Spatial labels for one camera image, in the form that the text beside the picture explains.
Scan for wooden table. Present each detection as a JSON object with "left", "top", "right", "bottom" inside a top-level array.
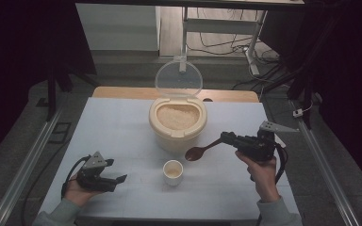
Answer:
[{"left": 92, "top": 86, "right": 260, "bottom": 104}]

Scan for black stand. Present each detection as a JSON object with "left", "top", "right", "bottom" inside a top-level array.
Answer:
[{"left": 44, "top": 53, "right": 100, "bottom": 122}]

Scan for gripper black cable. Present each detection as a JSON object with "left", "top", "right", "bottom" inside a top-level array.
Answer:
[
  {"left": 60, "top": 155, "right": 91, "bottom": 200},
  {"left": 274, "top": 143, "right": 288, "bottom": 185}
]

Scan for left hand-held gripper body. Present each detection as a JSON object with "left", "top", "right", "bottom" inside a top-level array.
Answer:
[{"left": 75, "top": 151, "right": 118, "bottom": 193}]

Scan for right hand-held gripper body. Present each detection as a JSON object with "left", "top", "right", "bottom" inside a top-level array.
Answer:
[{"left": 235, "top": 121, "right": 300, "bottom": 163}]

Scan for white desk frame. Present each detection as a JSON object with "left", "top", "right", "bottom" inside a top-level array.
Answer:
[{"left": 179, "top": 6, "right": 269, "bottom": 76}]

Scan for white table cover sheet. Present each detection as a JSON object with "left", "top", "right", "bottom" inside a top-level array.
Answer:
[{"left": 39, "top": 97, "right": 300, "bottom": 220}]

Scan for black curtain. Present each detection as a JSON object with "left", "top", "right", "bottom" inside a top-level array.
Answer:
[
  {"left": 258, "top": 0, "right": 362, "bottom": 197},
  {"left": 0, "top": 0, "right": 97, "bottom": 169}
]

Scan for clear container lid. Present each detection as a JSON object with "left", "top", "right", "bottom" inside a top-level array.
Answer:
[{"left": 155, "top": 59, "right": 204, "bottom": 99}]

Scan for person's left hand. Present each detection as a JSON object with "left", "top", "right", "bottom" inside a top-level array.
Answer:
[{"left": 63, "top": 174, "right": 104, "bottom": 208}]

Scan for brown wooden spoon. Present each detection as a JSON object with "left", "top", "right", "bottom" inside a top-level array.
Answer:
[{"left": 184, "top": 137, "right": 224, "bottom": 162}]

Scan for metal floor rail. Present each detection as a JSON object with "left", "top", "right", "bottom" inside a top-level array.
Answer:
[
  {"left": 290, "top": 100, "right": 362, "bottom": 226},
  {"left": 0, "top": 103, "right": 64, "bottom": 226}
]

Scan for black floor cables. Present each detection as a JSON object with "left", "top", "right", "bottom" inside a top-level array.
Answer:
[{"left": 196, "top": 8, "right": 284, "bottom": 92}]

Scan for white cup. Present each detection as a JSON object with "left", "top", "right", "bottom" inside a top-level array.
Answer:
[{"left": 162, "top": 159, "right": 184, "bottom": 186}]

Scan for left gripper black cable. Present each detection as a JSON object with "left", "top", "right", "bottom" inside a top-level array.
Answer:
[{"left": 60, "top": 155, "right": 91, "bottom": 200}]

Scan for rice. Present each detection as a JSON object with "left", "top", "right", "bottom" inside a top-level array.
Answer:
[{"left": 156, "top": 104, "right": 200, "bottom": 131}]

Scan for person's right hand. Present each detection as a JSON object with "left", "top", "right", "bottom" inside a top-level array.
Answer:
[{"left": 235, "top": 151, "right": 281, "bottom": 203}]

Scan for white cabinet panel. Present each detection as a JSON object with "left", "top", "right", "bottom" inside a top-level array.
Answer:
[{"left": 74, "top": 3, "right": 160, "bottom": 52}]

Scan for black floor frame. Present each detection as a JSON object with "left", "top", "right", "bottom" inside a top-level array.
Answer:
[{"left": 48, "top": 121, "right": 73, "bottom": 145}]

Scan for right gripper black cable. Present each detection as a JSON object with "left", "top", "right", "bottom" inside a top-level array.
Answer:
[{"left": 274, "top": 143, "right": 288, "bottom": 185}]

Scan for cream rice container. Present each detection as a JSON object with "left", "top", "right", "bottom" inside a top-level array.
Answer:
[{"left": 148, "top": 97, "right": 208, "bottom": 153}]

